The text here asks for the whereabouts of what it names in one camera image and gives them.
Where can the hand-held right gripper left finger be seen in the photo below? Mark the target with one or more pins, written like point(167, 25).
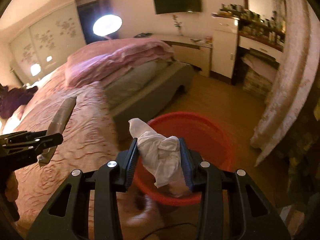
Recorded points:
point(132, 165)

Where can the purple plush toy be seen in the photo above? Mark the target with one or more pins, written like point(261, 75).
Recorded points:
point(12, 101)

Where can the floral sliding door wardrobe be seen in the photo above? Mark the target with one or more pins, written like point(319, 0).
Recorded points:
point(50, 37)

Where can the red plastic mesh basket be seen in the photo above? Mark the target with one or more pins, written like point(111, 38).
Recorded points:
point(200, 135)

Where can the pink patterned curtain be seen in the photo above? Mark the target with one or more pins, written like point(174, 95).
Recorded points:
point(292, 67)

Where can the white dressing table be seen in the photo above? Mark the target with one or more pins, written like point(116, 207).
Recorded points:
point(260, 47)

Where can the cloth-covered box stack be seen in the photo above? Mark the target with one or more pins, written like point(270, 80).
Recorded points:
point(260, 77)

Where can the rose pattern bedspread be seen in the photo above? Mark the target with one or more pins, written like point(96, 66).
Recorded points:
point(82, 120)

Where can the grey bench sofa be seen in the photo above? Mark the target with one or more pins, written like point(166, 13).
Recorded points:
point(160, 97)

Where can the dark gold floral curtain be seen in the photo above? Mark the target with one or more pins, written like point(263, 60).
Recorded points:
point(305, 167)

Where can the low white cabinet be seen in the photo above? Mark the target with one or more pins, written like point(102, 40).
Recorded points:
point(195, 57)

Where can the pink floral bed sheet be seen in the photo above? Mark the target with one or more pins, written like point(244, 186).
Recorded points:
point(47, 87)

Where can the grey mattress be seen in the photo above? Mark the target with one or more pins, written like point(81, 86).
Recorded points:
point(135, 80)

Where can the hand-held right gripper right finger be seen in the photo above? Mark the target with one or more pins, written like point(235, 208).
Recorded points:
point(186, 170)

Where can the white paper towel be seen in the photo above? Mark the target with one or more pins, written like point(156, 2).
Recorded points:
point(162, 160)

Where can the dark cloth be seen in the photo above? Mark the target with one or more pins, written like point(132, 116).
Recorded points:
point(143, 35)

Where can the pink rose in vase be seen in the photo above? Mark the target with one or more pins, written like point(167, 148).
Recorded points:
point(178, 25)

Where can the silver foil wrapper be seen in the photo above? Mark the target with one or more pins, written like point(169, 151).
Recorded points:
point(61, 116)

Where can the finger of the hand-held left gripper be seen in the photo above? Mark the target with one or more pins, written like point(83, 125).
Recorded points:
point(18, 135)
point(51, 140)

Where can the person's left hand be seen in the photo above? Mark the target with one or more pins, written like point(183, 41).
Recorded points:
point(12, 187)

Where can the small clutter on cabinet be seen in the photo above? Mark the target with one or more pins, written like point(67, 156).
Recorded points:
point(202, 40)

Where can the round white floor lamp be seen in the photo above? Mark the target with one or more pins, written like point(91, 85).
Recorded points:
point(107, 25)

